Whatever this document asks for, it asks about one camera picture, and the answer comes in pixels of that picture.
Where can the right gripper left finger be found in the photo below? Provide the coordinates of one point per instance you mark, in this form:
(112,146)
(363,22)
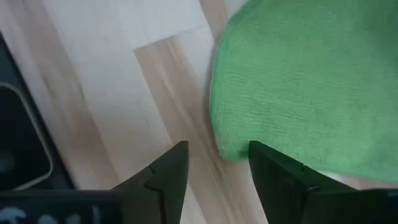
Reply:
(155,193)

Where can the green microfiber towel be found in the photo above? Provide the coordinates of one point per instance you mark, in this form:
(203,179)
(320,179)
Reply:
(304,87)

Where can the black aluminium table frame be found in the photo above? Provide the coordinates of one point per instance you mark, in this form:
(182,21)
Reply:
(59,168)

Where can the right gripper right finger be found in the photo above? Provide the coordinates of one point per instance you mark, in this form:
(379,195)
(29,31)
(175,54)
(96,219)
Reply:
(286,193)

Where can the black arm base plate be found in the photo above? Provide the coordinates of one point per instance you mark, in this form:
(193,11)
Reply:
(18,140)

